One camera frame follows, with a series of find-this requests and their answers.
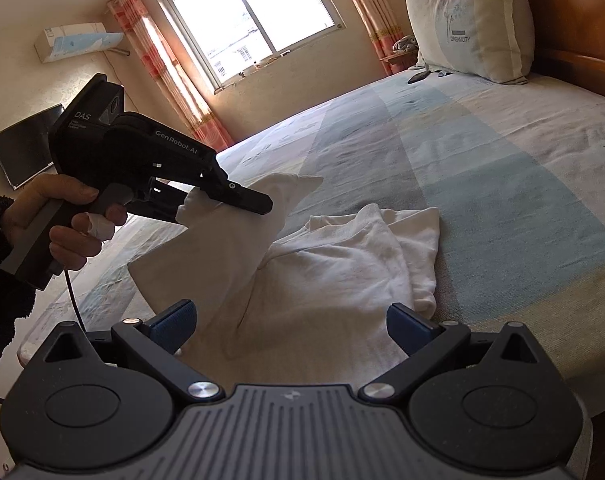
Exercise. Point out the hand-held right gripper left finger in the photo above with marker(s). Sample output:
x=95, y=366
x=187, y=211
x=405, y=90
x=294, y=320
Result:
x=175, y=329

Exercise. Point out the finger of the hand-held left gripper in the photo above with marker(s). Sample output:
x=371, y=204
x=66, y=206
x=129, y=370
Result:
x=247, y=200

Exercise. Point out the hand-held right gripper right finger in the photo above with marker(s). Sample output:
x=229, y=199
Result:
x=407, y=329

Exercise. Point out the white printed sweatshirt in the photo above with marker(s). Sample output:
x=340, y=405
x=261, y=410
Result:
x=322, y=280

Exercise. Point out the person's left hand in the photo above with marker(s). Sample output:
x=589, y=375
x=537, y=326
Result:
x=37, y=190

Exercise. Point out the white air conditioner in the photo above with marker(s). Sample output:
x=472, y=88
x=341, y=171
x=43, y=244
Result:
x=77, y=42

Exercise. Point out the pastel patchwork bed sheet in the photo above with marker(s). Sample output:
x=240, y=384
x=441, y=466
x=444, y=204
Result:
x=482, y=185

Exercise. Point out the window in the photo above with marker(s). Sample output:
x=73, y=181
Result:
x=242, y=25

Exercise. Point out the wooden nightstand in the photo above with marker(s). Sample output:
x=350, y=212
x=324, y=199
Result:
x=400, y=65

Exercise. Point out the black phone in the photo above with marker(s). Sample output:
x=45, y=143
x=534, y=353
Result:
x=417, y=77

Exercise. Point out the grey cloth bundle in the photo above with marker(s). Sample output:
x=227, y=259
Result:
x=405, y=45

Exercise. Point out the small blue cloth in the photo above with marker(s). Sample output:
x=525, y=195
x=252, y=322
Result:
x=443, y=73

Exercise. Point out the large flower print pillow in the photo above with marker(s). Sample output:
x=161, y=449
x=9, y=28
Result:
x=467, y=25

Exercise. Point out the wooden bed headboard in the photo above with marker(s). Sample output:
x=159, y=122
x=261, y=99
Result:
x=572, y=20

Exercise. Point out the wall television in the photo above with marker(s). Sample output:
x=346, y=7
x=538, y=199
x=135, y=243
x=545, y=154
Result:
x=25, y=147

